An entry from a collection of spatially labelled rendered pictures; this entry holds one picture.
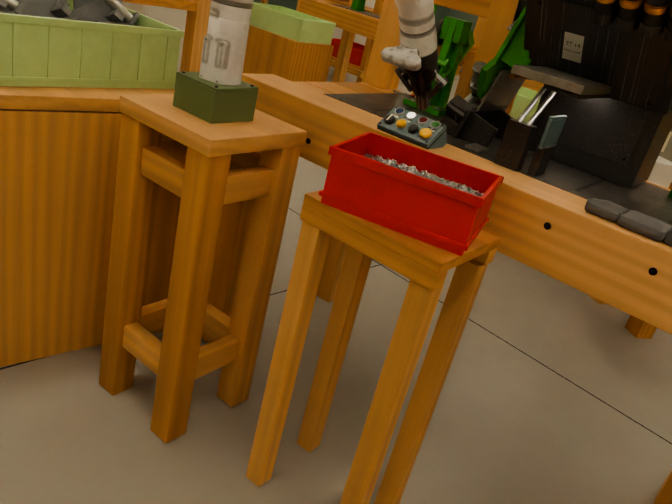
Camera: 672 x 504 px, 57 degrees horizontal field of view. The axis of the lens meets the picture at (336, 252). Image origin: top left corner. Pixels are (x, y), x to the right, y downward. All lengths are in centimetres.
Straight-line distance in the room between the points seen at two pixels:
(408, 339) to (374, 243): 20
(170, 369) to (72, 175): 58
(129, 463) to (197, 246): 61
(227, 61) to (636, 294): 100
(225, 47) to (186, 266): 50
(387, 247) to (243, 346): 72
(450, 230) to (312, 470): 87
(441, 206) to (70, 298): 120
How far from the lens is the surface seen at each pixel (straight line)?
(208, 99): 148
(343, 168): 123
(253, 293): 171
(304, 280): 136
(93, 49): 184
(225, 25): 149
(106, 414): 188
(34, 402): 192
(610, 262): 135
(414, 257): 117
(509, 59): 165
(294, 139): 156
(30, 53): 177
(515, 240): 141
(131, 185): 161
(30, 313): 198
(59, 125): 176
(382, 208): 122
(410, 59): 129
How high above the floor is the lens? 124
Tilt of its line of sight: 24 degrees down
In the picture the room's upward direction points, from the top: 14 degrees clockwise
